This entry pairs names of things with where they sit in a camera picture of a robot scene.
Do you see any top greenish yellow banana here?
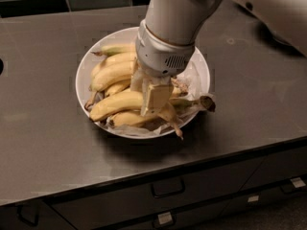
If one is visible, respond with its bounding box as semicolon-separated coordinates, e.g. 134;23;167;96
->
92;44;135;57

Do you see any dark lower drawer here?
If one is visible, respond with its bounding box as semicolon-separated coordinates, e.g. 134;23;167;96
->
106;175;307;230

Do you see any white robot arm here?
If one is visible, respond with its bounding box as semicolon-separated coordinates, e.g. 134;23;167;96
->
132;0;307;116

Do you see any dark upper drawer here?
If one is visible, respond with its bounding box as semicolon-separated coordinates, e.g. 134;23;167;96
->
53;158;261;230

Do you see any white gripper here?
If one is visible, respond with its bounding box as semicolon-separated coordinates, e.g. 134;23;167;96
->
130;20;195;116

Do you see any large white bowl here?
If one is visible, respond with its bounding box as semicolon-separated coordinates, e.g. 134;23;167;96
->
76;27;210;139

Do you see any dark left drawer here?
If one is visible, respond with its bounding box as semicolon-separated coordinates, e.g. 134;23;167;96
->
0;200;75;230

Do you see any white paper liner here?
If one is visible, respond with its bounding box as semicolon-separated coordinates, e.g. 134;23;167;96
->
101;62;216;139

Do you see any dark right drawer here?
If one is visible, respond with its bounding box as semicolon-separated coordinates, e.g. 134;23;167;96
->
243;147;307;190

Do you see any large middle yellow banana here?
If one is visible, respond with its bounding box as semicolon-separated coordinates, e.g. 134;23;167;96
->
90;61;134;92

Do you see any dark drawer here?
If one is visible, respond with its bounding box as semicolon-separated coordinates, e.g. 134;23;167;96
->
53;158;261;230
0;200;75;230
106;175;307;230
243;147;307;190

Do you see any small yellow banana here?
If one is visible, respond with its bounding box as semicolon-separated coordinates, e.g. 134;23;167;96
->
84;80;130;110

